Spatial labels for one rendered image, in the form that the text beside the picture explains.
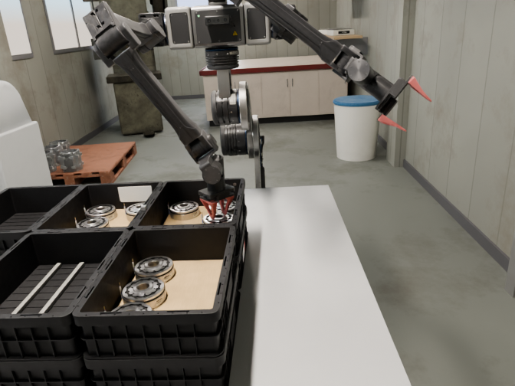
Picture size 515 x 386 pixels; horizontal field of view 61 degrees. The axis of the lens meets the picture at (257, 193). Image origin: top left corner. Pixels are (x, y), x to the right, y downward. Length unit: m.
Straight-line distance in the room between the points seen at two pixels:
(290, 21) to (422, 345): 1.62
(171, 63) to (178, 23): 8.14
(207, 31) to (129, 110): 5.06
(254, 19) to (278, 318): 1.10
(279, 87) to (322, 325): 5.73
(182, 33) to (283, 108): 5.08
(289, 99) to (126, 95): 2.39
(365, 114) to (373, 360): 3.78
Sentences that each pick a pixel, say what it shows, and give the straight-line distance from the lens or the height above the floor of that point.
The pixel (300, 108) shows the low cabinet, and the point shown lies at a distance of 6.80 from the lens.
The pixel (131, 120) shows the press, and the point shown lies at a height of 0.23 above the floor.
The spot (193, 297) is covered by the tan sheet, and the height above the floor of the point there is 0.83.
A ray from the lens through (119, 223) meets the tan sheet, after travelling 1.60.
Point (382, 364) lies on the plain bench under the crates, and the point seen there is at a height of 0.70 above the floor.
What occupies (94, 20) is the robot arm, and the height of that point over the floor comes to 1.48.
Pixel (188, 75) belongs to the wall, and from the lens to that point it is 9.88.
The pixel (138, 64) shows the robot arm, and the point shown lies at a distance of 1.28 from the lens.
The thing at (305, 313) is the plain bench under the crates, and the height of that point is 0.70.
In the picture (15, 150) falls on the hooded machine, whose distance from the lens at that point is 3.94.
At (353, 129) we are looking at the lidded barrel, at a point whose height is 0.36.
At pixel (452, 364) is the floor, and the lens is 2.24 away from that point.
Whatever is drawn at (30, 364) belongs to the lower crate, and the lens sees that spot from 1.09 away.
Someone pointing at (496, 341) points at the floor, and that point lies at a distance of 2.43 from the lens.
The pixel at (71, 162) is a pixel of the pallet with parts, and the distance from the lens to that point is 4.80.
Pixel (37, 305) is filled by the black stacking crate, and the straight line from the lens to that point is 1.24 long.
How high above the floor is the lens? 1.45
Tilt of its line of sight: 21 degrees down
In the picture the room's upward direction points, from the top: 4 degrees counter-clockwise
